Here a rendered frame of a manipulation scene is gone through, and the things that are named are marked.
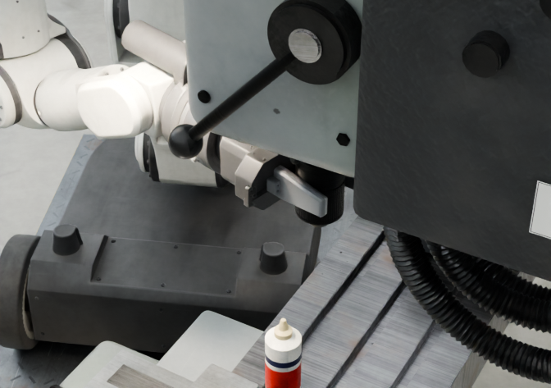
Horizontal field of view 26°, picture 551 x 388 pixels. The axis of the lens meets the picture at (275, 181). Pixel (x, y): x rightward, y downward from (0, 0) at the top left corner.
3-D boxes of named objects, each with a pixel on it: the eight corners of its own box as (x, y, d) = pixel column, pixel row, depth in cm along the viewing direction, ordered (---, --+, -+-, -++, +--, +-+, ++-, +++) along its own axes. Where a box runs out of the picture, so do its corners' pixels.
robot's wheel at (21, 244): (34, 294, 223) (20, 210, 211) (60, 297, 222) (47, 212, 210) (-1, 372, 207) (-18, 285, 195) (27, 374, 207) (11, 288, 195)
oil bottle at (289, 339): (258, 395, 134) (257, 324, 128) (275, 372, 137) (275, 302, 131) (289, 408, 133) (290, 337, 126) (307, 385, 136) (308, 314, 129)
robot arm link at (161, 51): (180, 173, 121) (108, 128, 127) (255, 129, 127) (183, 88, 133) (174, 79, 114) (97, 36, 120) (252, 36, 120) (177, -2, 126)
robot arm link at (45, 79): (86, 141, 131) (6, 147, 146) (157, 106, 137) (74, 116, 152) (50, 51, 129) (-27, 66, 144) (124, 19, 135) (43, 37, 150)
